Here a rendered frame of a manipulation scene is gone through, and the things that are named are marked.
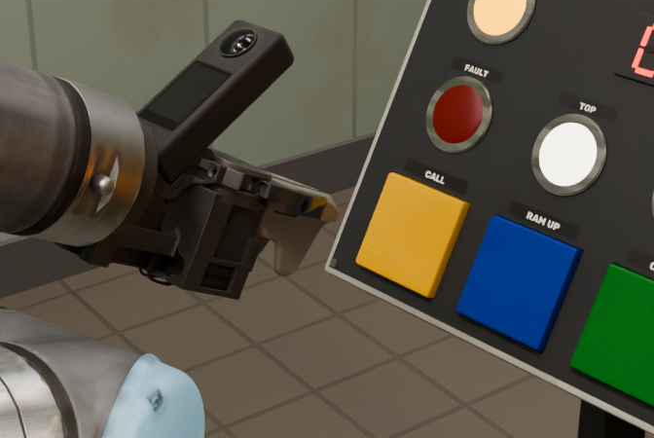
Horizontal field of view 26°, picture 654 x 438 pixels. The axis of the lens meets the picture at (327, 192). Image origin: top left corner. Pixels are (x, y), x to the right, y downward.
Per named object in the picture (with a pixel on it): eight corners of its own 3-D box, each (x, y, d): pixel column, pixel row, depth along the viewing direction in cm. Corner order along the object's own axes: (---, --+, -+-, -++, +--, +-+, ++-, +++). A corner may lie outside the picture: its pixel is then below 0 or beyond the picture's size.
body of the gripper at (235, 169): (172, 261, 94) (30, 231, 84) (218, 139, 93) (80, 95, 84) (249, 303, 89) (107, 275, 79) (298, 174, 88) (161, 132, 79)
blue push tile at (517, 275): (537, 351, 96) (577, 248, 96) (452, 311, 101) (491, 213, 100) (550, 354, 98) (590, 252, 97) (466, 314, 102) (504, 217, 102)
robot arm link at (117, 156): (18, 57, 81) (121, 103, 75) (82, 79, 84) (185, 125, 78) (-36, 204, 81) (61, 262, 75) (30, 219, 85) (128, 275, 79)
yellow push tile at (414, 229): (426, 298, 102) (464, 201, 102) (352, 262, 107) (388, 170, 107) (440, 301, 104) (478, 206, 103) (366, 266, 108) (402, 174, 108)
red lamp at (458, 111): (451, 156, 103) (453, 101, 101) (425, 132, 107) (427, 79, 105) (490, 150, 104) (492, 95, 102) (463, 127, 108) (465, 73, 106)
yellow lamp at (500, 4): (493, 47, 102) (496, -11, 101) (466, 26, 106) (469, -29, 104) (532, 42, 103) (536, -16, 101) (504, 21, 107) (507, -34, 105)
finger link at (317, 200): (283, 207, 94) (194, 183, 88) (293, 183, 94) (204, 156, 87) (333, 231, 91) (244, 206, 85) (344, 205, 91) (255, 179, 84)
